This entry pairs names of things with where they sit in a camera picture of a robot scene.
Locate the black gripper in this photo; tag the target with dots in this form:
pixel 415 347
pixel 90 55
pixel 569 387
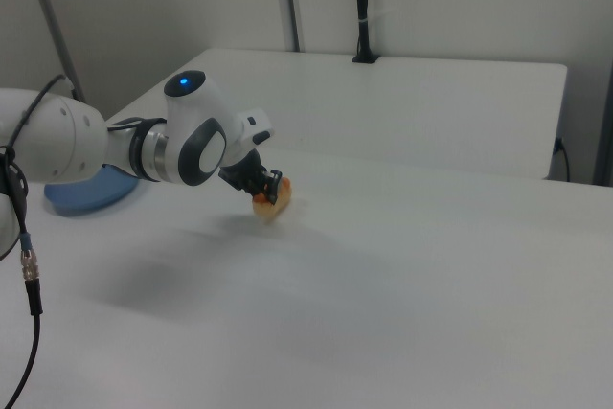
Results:
pixel 242 174

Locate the golden bread roll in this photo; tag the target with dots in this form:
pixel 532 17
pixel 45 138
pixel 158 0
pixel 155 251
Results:
pixel 273 212

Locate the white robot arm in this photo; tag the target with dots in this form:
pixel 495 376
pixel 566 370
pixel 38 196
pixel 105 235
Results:
pixel 196 141

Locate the white side table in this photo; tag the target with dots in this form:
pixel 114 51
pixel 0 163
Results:
pixel 431 107

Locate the blue round plate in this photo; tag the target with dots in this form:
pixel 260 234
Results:
pixel 86 198

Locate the black camera pole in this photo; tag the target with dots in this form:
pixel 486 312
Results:
pixel 362 6

